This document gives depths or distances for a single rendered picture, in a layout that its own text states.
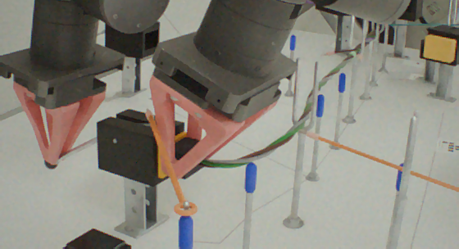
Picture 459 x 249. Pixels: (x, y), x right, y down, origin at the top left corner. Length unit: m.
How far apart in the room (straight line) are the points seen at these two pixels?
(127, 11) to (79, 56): 0.09
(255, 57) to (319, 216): 0.20
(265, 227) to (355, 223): 0.08
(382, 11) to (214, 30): 0.12
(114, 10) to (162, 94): 0.07
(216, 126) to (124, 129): 0.09
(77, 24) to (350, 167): 0.32
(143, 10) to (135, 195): 0.15
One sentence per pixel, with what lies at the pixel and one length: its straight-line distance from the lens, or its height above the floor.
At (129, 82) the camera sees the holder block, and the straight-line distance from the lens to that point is 0.86.
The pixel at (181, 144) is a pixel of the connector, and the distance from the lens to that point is 0.47.
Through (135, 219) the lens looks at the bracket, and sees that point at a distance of 0.52.
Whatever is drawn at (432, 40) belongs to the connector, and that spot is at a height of 1.28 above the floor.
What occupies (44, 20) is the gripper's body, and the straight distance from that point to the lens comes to 0.50.
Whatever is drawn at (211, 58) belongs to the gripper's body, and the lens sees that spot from 0.41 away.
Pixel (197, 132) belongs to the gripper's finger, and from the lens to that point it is 0.48.
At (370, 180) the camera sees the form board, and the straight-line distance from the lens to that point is 0.64.
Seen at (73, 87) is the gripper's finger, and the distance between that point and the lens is 0.50.
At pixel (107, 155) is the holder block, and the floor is 1.11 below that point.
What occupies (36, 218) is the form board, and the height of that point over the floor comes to 1.02.
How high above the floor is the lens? 1.43
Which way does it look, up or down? 29 degrees down
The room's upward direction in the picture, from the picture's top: 55 degrees clockwise
